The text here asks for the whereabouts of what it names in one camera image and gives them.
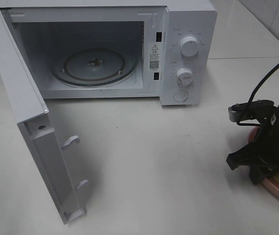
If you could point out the pink round plate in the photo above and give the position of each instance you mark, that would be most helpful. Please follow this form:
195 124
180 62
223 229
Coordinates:
276 188

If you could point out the glass microwave turntable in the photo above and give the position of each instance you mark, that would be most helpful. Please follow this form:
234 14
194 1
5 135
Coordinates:
94 67

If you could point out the upper white power knob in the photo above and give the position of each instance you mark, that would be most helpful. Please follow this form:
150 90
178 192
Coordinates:
189 46

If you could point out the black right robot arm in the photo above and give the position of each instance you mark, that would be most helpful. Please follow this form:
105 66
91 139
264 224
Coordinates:
262 153

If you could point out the round door release button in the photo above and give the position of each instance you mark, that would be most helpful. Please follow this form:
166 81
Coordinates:
180 96

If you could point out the white microwave oven body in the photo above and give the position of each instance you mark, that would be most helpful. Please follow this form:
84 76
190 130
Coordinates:
51 29

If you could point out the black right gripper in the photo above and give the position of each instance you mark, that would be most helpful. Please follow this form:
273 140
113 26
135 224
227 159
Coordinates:
263 154

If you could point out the lower white timer knob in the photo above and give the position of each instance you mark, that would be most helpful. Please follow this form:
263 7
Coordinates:
185 76

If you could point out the white warning label sticker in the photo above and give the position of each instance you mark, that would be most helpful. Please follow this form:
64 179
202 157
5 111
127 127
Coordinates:
154 57

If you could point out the white microwave door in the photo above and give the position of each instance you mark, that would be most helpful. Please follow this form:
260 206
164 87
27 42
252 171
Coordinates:
33 121

